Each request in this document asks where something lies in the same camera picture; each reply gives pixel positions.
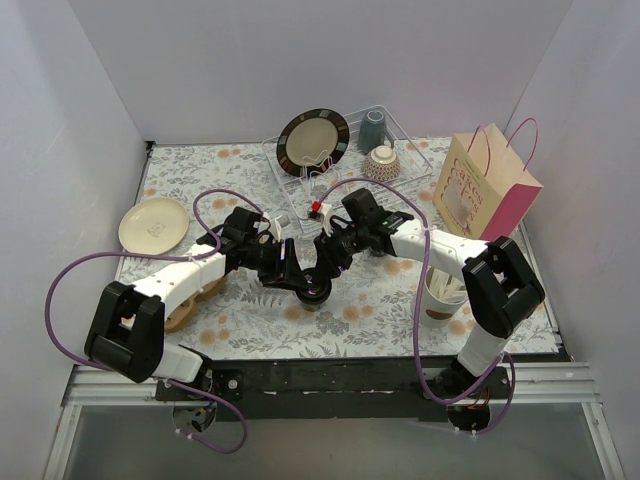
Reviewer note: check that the aluminium frame rail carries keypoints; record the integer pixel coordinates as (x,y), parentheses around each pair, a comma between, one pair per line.
(336,419)

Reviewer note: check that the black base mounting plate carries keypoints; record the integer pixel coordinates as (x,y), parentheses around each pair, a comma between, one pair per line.
(383,387)

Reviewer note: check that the black cup lid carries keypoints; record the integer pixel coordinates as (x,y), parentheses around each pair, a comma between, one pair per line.
(316,289)

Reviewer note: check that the dark rimmed plate in rack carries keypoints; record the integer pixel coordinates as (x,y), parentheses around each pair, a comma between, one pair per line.
(312,142)

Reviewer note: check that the cream plate on table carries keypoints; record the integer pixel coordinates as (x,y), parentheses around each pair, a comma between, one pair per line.
(153,227)

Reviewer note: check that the white wire dish rack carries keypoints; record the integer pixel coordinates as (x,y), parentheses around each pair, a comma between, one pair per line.
(417,162)

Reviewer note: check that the white cup with stirrers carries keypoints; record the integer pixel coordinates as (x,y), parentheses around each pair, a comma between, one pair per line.
(443,295)

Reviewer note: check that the paper bag pink handles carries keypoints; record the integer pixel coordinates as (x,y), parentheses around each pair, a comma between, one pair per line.
(484,189)

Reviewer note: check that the floral tablecloth mat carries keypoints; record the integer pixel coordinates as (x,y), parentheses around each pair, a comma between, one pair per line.
(369,312)

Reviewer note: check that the dark translucent takeout cup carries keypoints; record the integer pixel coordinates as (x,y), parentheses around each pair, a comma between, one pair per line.
(313,306)

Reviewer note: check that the brown cardboard cup carrier stack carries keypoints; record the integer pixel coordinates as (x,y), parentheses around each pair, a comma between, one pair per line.
(180,318)

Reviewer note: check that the grey green mug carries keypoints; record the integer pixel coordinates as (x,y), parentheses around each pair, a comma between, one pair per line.
(373,132)

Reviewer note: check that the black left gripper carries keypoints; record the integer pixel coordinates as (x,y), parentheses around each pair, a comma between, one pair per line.
(288,261)

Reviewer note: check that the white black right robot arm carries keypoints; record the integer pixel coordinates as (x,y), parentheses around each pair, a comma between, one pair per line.
(500,284)

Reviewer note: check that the patterned ceramic bowl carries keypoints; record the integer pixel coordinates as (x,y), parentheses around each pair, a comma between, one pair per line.
(382,164)

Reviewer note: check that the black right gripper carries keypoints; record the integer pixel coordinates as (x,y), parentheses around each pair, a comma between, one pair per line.
(326,248)

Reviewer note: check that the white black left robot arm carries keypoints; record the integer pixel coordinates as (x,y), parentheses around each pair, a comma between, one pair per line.
(127,333)

